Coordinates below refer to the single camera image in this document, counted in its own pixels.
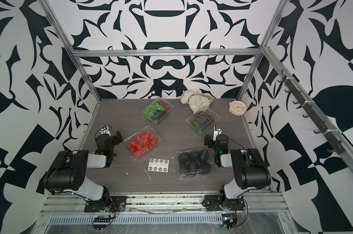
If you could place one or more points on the strawberry clamshell box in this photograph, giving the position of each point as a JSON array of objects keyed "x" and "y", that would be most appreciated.
[{"x": 142, "y": 142}]

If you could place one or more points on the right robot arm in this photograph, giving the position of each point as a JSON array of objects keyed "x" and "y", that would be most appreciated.
[{"x": 250, "y": 172}]

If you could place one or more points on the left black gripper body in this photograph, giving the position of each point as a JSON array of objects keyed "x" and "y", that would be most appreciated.
[{"x": 116, "y": 138}]

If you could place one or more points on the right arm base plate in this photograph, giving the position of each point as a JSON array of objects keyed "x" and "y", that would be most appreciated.
[{"x": 220, "y": 203}]

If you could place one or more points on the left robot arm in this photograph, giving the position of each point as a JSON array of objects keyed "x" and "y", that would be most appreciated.
[{"x": 68, "y": 171}]

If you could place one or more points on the purple grape clamshell box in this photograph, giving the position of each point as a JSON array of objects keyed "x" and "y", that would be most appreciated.
[{"x": 203, "y": 120}]

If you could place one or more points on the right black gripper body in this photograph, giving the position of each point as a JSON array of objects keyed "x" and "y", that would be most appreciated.
[{"x": 208, "y": 140}]

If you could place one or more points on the right circuit board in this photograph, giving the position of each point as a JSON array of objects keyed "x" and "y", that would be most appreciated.
[{"x": 229, "y": 220}]

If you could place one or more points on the black wall hook rail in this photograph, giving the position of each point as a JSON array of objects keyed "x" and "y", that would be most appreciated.
[{"x": 314, "y": 113}]

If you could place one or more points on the avocado clamshell box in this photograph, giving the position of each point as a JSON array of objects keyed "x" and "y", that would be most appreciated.
[{"x": 194, "y": 162}]

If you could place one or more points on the circuit board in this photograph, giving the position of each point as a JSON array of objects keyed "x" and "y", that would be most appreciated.
[
  {"x": 101, "y": 222},
  {"x": 229, "y": 220}
]

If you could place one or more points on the aluminium frame rail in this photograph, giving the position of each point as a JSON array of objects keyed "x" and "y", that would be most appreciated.
[{"x": 262, "y": 201}]

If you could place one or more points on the white sticker sheet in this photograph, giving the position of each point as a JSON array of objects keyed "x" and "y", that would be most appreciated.
[{"x": 158, "y": 165}]

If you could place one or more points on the cream plush toy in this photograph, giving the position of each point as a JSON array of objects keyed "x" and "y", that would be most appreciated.
[{"x": 196, "y": 101}]

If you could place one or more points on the green and red grape box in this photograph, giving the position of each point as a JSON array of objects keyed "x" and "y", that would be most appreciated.
[{"x": 158, "y": 110}]

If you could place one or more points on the left circuit board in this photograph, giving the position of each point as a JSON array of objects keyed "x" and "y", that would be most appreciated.
[{"x": 101, "y": 222}]

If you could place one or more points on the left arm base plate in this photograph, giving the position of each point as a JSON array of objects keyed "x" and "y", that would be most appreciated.
[{"x": 113, "y": 204}]

